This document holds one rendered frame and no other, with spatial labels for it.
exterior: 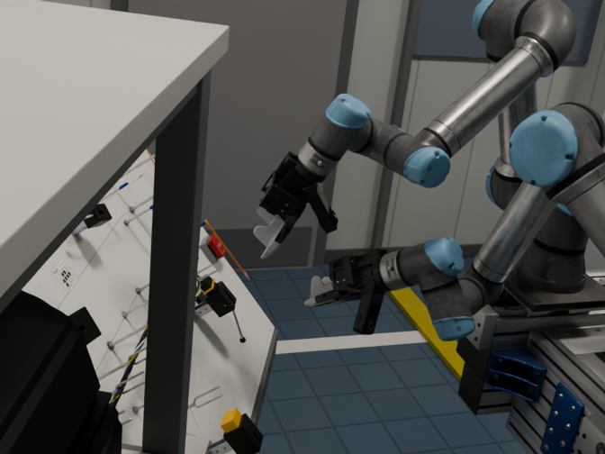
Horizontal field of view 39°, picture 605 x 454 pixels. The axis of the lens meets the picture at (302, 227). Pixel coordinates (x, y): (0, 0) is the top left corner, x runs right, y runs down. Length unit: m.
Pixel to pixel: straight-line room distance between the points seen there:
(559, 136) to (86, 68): 1.00
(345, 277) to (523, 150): 0.48
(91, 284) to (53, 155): 1.21
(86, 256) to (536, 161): 0.81
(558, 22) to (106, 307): 1.00
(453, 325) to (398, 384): 2.03
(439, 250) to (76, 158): 1.27
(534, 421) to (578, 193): 0.72
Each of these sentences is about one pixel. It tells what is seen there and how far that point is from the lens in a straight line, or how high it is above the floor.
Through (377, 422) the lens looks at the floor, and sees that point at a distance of 3.41.
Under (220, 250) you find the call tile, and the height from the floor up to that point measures 1.10.
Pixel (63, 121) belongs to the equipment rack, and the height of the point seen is 1.85.
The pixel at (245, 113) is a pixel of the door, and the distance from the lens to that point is 4.06.
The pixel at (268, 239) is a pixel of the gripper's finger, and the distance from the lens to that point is 1.68.
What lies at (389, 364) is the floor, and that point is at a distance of 3.77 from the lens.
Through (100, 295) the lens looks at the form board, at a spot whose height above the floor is 1.21.
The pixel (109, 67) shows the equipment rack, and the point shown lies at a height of 1.85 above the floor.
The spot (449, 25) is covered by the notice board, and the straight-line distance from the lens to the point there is 4.36.
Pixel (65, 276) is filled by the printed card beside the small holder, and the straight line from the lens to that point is 1.53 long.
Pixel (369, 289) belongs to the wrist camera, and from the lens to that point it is 1.69.
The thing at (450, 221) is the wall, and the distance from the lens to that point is 4.78.
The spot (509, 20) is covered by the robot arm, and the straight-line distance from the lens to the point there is 1.77.
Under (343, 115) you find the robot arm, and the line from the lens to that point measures 1.58.
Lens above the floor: 1.98
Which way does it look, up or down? 23 degrees down
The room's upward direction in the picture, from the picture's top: 7 degrees clockwise
